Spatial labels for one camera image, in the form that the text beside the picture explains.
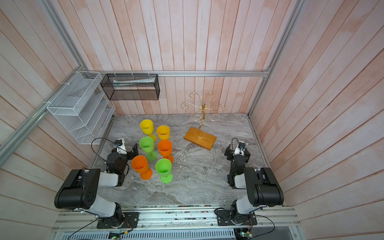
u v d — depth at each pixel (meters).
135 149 0.89
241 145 0.76
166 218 0.76
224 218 0.73
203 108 0.82
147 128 0.93
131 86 1.04
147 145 0.84
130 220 0.73
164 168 0.83
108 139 0.74
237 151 0.77
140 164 0.81
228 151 0.83
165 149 0.82
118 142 0.77
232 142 1.06
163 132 0.96
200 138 1.04
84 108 0.74
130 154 0.82
